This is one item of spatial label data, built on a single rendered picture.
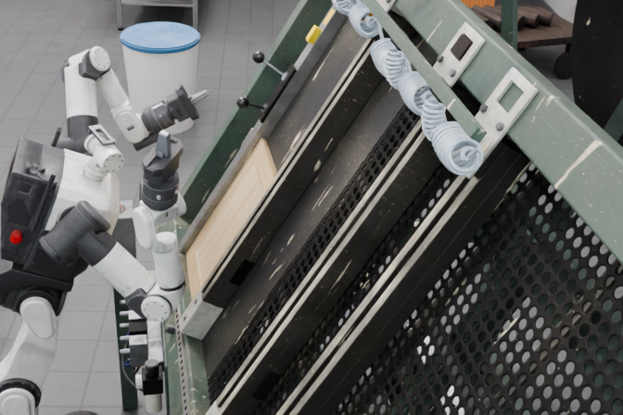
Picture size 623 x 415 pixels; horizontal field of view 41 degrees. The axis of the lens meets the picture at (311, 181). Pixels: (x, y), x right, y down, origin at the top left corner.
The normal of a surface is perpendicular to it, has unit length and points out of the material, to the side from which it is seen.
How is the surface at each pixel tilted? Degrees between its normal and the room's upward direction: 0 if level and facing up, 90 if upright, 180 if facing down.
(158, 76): 94
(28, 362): 90
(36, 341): 90
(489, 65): 60
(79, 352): 0
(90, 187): 23
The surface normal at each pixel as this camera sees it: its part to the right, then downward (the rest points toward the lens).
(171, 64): 0.39, 0.53
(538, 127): -0.82, -0.39
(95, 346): 0.05, -0.87
